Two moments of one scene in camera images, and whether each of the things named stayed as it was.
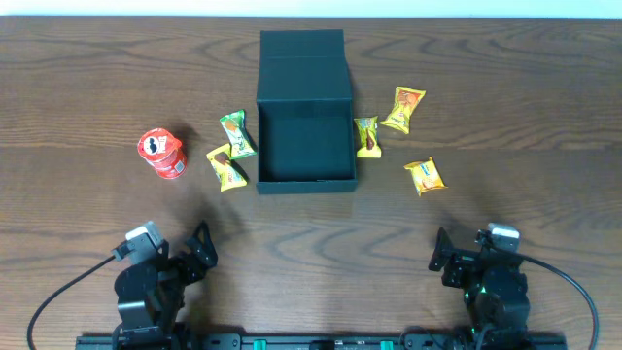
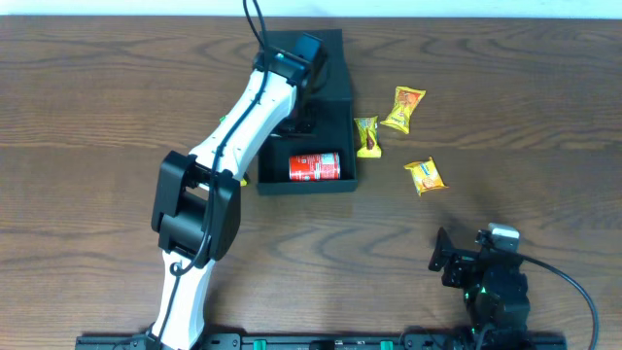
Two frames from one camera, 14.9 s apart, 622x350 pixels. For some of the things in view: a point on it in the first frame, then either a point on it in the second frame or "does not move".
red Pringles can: x=163 y=152 to x=315 y=166
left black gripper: x=205 y=261 to x=310 y=130
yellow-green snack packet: x=368 y=148 does not move
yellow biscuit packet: x=426 y=175 does not move
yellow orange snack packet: x=404 y=101 does not move
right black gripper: x=462 y=260 does not move
